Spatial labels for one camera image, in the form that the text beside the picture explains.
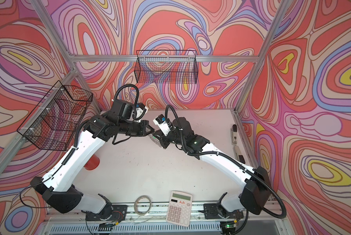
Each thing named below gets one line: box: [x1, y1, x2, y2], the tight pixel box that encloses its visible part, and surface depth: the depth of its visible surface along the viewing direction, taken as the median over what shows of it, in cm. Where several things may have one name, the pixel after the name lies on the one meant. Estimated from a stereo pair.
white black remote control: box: [232, 124, 238, 146], surface depth 101 cm
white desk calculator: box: [165, 190, 193, 227], surface depth 75 cm
